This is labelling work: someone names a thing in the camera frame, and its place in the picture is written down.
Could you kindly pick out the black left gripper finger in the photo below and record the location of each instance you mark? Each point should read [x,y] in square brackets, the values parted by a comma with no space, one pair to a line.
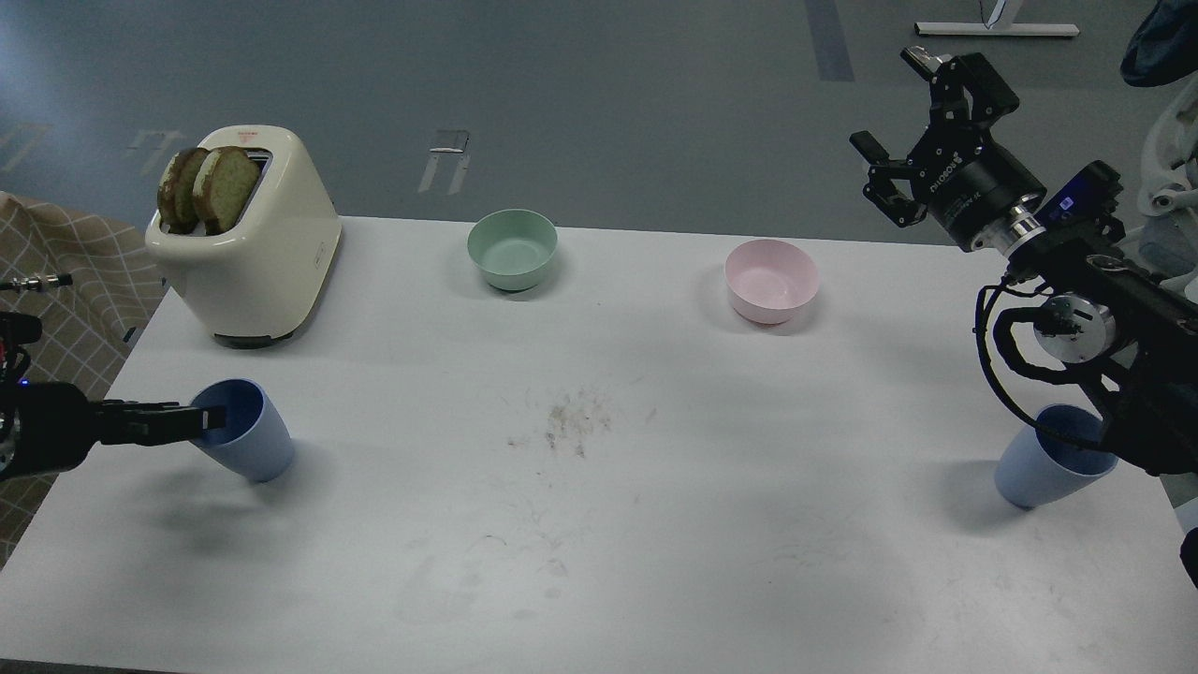
[122,416]
[158,439]

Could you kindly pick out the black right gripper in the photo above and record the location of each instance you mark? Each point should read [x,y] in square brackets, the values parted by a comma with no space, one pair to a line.
[955,173]

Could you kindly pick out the blue cup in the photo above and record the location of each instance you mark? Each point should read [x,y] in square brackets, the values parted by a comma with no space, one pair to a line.
[1037,469]
[254,442]

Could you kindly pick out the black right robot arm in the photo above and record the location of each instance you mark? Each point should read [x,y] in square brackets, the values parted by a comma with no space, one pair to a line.
[1071,309]

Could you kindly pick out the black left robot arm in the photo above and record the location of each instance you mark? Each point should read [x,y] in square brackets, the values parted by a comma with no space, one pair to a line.
[50,426]

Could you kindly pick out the beige checkered cloth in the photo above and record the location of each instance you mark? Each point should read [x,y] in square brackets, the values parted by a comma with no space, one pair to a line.
[90,327]

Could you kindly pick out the white desk foot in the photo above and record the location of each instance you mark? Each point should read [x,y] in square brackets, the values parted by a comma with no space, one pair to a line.
[999,21]

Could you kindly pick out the cream white toaster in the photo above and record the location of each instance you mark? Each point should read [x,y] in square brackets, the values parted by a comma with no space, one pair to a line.
[257,282]

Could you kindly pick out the left toast slice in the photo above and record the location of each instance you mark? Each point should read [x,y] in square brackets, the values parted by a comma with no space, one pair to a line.
[176,210]

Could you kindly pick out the toast slice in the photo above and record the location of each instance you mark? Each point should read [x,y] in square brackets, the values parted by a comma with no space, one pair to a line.
[176,210]
[224,184]

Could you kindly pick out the pink bowl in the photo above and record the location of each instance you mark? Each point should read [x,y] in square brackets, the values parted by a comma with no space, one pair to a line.
[768,282]

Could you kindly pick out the right toast slice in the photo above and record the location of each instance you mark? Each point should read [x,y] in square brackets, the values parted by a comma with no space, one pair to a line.
[224,184]

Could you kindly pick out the dark blue fabric item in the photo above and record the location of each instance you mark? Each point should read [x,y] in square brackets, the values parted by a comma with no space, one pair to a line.
[1163,49]

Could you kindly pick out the white office chair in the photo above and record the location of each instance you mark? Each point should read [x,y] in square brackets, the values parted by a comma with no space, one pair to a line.
[1166,241]

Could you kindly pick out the green bowl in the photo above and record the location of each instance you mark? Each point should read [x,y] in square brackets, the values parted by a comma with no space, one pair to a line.
[513,249]

